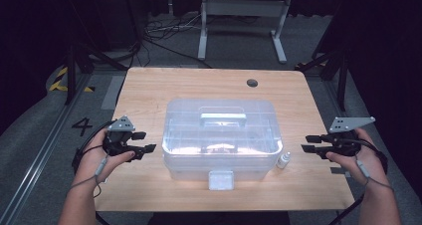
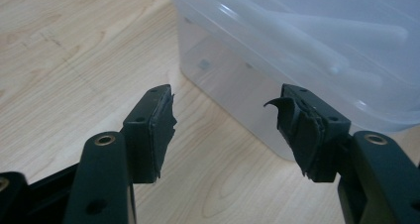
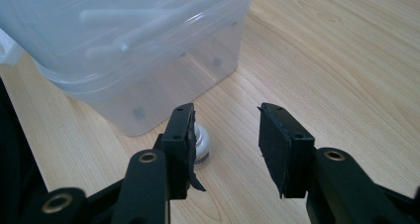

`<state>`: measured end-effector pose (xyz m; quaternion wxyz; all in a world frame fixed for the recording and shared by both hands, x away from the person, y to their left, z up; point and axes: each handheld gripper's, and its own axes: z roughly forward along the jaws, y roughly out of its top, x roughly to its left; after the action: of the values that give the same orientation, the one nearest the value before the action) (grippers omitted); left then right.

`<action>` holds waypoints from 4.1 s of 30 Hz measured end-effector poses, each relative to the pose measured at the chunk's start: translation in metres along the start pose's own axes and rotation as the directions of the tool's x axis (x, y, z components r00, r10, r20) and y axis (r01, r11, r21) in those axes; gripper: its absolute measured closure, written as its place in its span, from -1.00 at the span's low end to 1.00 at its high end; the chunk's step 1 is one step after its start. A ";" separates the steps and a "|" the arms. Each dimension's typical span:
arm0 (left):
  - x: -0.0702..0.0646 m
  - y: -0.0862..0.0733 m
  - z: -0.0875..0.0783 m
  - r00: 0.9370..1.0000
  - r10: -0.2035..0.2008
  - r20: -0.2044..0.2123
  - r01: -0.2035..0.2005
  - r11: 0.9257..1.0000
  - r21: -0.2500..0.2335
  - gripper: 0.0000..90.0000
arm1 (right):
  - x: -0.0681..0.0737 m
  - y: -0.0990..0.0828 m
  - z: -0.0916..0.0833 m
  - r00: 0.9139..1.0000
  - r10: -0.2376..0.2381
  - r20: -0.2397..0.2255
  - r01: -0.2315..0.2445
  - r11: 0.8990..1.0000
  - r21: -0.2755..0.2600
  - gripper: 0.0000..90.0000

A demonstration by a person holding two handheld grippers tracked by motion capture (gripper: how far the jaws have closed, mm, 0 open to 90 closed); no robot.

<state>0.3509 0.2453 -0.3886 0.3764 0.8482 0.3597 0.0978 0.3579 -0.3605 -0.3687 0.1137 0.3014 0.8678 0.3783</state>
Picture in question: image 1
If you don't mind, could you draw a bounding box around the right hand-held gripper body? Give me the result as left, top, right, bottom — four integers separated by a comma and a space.
319, 116, 376, 158

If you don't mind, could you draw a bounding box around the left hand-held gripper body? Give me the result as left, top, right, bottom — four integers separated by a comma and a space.
103, 115, 147, 157

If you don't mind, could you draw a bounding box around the small white bottle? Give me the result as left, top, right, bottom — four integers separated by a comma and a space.
276, 150, 292, 170

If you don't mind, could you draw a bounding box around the clear plastic storage box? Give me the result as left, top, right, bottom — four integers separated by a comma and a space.
161, 98, 284, 191

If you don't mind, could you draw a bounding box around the person's right hand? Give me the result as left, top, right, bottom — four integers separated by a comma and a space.
325, 127, 389, 186

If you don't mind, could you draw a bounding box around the person's left hand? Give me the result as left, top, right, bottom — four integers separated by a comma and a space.
73, 127, 136, 186

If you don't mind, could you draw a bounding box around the black metal stand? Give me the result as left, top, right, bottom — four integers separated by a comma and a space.
64, 41, 142, 106
294, 48, 350, 113

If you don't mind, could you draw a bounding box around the grey right wrist strap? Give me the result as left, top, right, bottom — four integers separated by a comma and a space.
355, 158, 395, 192

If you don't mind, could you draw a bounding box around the grey wrist strap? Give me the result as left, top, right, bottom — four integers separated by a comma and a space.
355, 158, 395, 192
70, 155, 111, 199

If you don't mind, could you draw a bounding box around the grey left wrist strap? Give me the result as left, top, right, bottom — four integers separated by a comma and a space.
70, 155, 111, 199

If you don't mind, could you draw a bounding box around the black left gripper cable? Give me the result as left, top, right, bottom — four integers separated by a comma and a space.
72, 119, 117, 173

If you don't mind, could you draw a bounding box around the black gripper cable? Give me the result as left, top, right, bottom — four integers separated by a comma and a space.
346, 137, 389, 174
72, 119, 117, 173

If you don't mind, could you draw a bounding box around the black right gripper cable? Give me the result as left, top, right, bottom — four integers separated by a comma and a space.
346, 137, 389, 174

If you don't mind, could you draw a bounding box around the bundle of floor cables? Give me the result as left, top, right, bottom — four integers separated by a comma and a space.
142, 13, 214, 69

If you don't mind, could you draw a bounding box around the white metal stand frame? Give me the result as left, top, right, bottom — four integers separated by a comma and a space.
197, 0, 294, 65

